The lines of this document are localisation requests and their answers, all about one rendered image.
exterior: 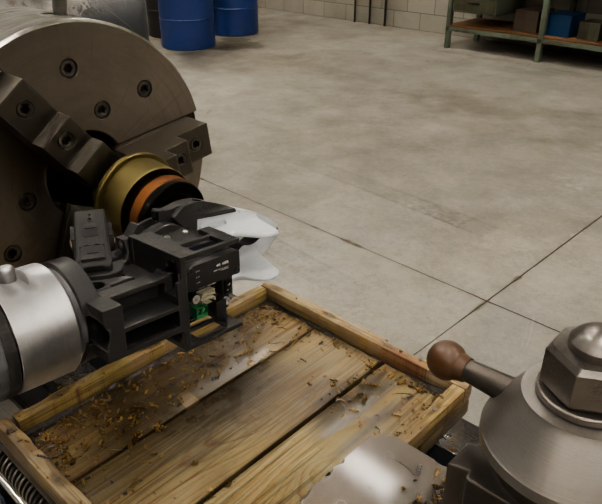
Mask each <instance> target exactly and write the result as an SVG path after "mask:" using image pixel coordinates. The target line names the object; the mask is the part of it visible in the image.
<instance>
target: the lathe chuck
mask: <svg viewBox="0 0 602 504"><path fill-rule="evenodd" d="M44 14H53V11H46V10H20V11H13V12H7V13H2V14H0V71H1V72H4V73H7V74H10V75H13V76H16V77H19V78H22V79H24V80H25V81H26V82H27V83H28V84H29V85H30V86H31V87H32V88H33V89H35V90H36V91H37V92H38V93H39V94H40V95H41V96H42V97H43V98H44V99H45V100H46V101H47V102H48V103H49V104H51V105H52V106H53V107H54V108H55V109H56V110H57V111H58V112H60V113H63V114H65V115H68V116H70V117H71V118H72V119H73V120H74V121H75V122H76V123H77V124H78V125H79V126H80V127H81V128H83V129H84V130H85V131H86V132H87V133H88V134H89V135H90V136H91V137H93V138H96V139H98V140H100V139H99V136H103V137H106V138H107V139H108V140H109V141H110V142H112V143H115V144H118V143H121V142H123V141H126V140H128V139H130V138H133V137H135V136H138V135H140V134H142V133H145V132H147V131H149V130H152V129H154V128H156V127H159V126H161V125H164V124H166V123H168V122H171V121H173V120H175V119H178V118H180V117H182V116H185V115H187V114H190V113H192V112H194V111H196V110H197V109H196V106H195V103H194V100H193V98H192V95H191V93H190V91H189V89H188V87H187V85H186V83H185V81H184V79H183V78H182V76H181V74H180V73H179V71H178V70H177V69H176V67H175V66H174V65H173V64H172V62H171V61H170V60H169V59H168V58H167V57H166V56H165V55H164V54H163V53H162V52H161V51H160V50H159V49H158V48H157V47H156V46H154V45H153V44H152V43H151V42H149V41H148V40H146V39H145V38H143V37H142V36H140V35H138V34H137V33H135V32H133V31H131V30H129V29H126V28H124V27H122V26H119V25H116V24H113V23H109V22H105V21H100V20H95V19H90V18H85V17H80V16H75V15H69V14H67V15H69V16H57V15H44ZM47 170H48V164H46V163H45V162H44V161H43V160H42V159H40V158H39V157H38V156H37V155H36V154H34V153H33V152H32V151H31V150H30V149H28V148H27V147H26V146H25V145H24V144H22V143H21V142H20V141H19V140H18V139H16V138H15V137H14V136H13V135H12V134H10V133H9V132H8V131H7V130H6V129H4V128H3V127H2V126H1V125H0V266H1V265H5V264H10V265H12V266H13V267H14V268H18V267H21V266H24V265H28V264H31V263H39V264H41V263H42V262H46V261H49V260H52V259H55V255H56V250H57V245H58V240H59V235H60V230H61V225H62V220H63V215H64V211H63V209H61V208H60V207H59V206H58V205H57V204H56V203H55V202H54V200H53V199H52V198H60V199H70V200H81V201H85V202H90V203H92V204H94V203H93V199H92V188H90V187H88V186H85V185H83V184H82V183H80V182H77V181H75V180H72V181H71V182H70V183H69V184H68V185H67V186H65V187H64V188H62V189H60V190H58V191H55V192H52V193H49V190H48V185H47Z"/></svg>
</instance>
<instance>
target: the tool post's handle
mask: <svg viewBox="0 0 602 504"><path fill-rule="evenodd" d="M426 361H427V366H428V369H429V370H430V372H431V373H432V374H433V375H434V376H435V377H437V378H438V379H441V380H444V381H451V380H457V381H460V382H466V383H468V384H470V385H471V386H473V387H475V388H477V389H478V390H480V391H482V392H483V393H485V394H487V395H489V396H490V397H492V398H494V397H496V396H498V395H499V394H500V393H502V392H503V391H504V390H505V389H506V388H507V387H508V386H509V384H510V383H511V382H512V381H513V380H514V379H515V378H516V377H513V376H511V375H508V374H506V373H503V372H501V371H498V370H496V369H493V368H491V367H488V366H486V365H483V364H481V363H478V362H476V361H474V359H473V358H471V357H470V356H469V355H467V354H466V352H465V350H464V348H463V347H462V346H461V345H459V344H458V343H457V342H455V341H452V340H441V341H438V342H436V343H434V344H433V345H432V347H431V348H430V349H429V350H428V353H427V357H426Z"/></svg>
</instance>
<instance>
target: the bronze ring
mask: <svg viewBox="0 0 602 504"><path fill-rule="evenodd" d="M186 198H196V199H201V200H204V198H203V195H202V193H201V191H200V190H199V189H198V188H197V187H196V186H195V185H193V184H192V183H191V182H189V181H187V180H186V179H185V177H184V176H183V175H182V174H181V173H180V172H178V171H177V170H175V169H173V168H171V167H170V166H169V165H168V164H167V163H166V161H164V160H163V159H162V158H160V157H159V156H157V155H155V154H152V153H148V152H135V153H131V154H128V155H126V156H124V157H122V158H121V159H119V160H118V161H116V162H115V163H114V164H113V165H112V166H111V167H110V168H109V169H108V170H107V171H106V172H105V174H104V175H103V177H102V178H101V180H100V182H99V184H98V187H97V189H96V190H94V189H92V199H93V203H94V210H96V209H104V211H105V217H106V220H107V222H111V224H112V231H113V232H114V233H115V235H116V237H117V236H121V235H123V234H124V232H125V230H126V228H127V226H128V225H129V223H130V222H134V223H136V224H138V223H139V222H141V221H143V220H145V219H147V218H151V217H152V215H151V210H152V208H161V207H164V206H166V205H168V204H170V203H172V202H175V201H177V200H181V199H186Z"/></svg>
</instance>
